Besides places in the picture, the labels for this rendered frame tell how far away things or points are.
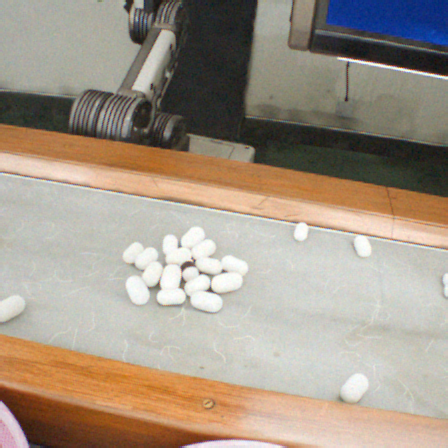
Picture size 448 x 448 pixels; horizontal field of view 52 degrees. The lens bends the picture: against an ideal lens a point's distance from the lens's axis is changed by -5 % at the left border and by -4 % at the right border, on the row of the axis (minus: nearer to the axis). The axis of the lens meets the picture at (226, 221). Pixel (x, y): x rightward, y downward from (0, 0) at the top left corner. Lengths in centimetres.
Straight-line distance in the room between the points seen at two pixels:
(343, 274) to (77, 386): 35
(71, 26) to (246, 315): 229
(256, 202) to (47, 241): 29
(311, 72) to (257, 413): 226
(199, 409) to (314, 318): 19
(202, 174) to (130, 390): 38
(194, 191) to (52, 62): 215
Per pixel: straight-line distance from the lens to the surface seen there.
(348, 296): 59
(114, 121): 87
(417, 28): 34
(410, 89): 269
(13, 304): 53
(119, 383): 44
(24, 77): 287
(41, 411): 46
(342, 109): 261
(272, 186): 71
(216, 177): 71
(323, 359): 51
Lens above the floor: 112
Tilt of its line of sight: 35 degrees down
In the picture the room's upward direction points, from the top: 7 degrees clockwise
